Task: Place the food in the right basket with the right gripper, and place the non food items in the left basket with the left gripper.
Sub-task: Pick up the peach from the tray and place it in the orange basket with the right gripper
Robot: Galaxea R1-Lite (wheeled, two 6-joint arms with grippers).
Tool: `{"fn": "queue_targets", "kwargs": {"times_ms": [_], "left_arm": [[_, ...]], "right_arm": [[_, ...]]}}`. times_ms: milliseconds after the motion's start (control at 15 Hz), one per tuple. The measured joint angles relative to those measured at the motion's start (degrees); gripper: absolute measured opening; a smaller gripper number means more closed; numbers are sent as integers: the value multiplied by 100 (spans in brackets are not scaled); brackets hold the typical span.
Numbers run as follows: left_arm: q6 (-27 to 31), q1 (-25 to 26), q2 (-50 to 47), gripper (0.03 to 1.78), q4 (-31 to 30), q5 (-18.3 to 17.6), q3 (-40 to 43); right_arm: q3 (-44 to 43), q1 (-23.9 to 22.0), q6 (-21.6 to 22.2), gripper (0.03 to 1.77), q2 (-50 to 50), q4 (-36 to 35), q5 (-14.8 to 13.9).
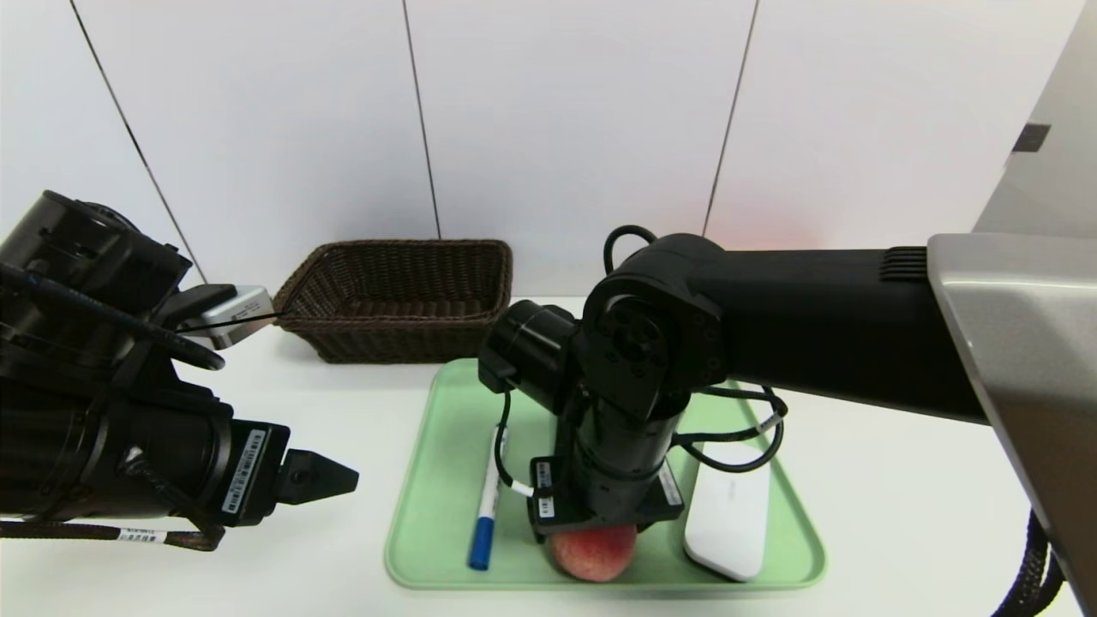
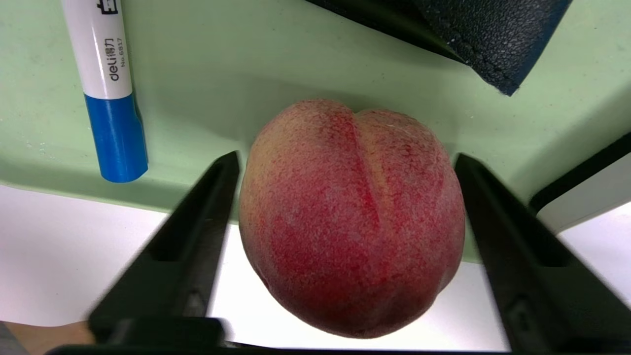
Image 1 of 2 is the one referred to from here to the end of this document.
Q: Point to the thin black zip tie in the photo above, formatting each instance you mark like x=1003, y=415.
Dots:
x=223, y=323

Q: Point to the blue capped whiteboard marker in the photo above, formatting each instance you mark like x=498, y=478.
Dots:
x=482, y=544

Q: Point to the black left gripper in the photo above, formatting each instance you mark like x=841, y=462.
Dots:
x=254, y=472

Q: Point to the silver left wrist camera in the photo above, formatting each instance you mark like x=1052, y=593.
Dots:
x=240, y=308

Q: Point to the red peach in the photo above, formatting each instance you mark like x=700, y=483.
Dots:
x=593, y=555

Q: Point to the dark brown wicker basket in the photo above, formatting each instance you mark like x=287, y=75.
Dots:
x=394, y=343

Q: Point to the white rounded power bank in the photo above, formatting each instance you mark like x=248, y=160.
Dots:
x=728, y=531

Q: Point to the light green plastic tray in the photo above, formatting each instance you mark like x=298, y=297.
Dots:
x=446, y=480

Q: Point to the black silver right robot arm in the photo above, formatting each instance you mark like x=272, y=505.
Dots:
x=814, y=317

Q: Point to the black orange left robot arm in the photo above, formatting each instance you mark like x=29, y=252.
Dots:
x=77, y=411

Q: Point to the dark grey wall plate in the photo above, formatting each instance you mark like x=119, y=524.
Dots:
x=1030, y=138

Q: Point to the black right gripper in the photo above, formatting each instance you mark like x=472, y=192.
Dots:
x=600, y=503

